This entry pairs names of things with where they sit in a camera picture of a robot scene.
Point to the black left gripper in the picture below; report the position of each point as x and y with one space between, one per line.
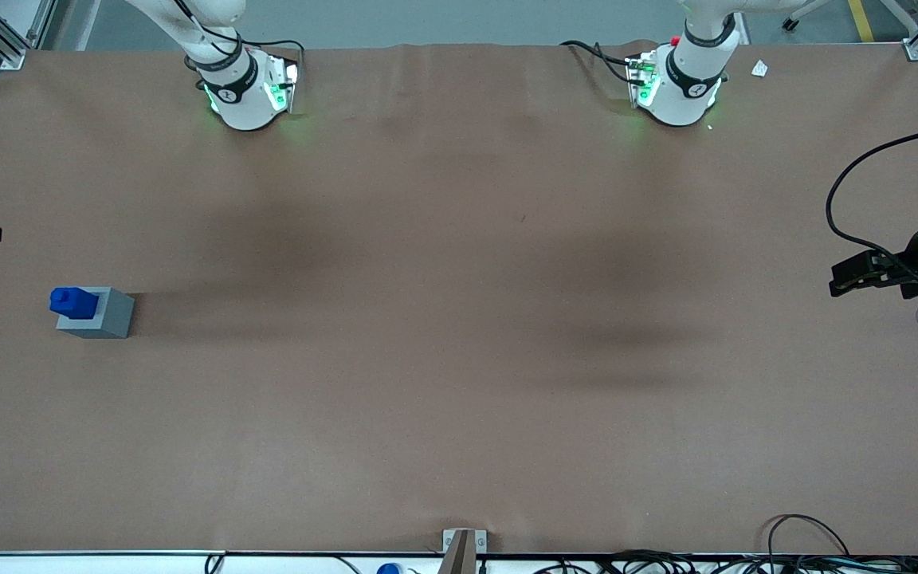
908 267

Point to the blue plastic part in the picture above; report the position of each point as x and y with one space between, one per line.
72 303

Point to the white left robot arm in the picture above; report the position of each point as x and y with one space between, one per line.
678 92

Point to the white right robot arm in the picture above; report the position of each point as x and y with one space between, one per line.
244 96

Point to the gray square base block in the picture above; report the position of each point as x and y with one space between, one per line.
114 316

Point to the white paper scrap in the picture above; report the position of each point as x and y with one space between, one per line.
760 68

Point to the brown table cover sheet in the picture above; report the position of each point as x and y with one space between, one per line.
459 375

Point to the blue round cap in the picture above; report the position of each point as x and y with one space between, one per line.
389 569

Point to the white table edge rail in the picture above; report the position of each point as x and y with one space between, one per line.
108 563

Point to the gray metal bracket plate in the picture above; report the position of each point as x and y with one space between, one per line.
449 538

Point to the brown upright post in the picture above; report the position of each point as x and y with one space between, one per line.
459 558

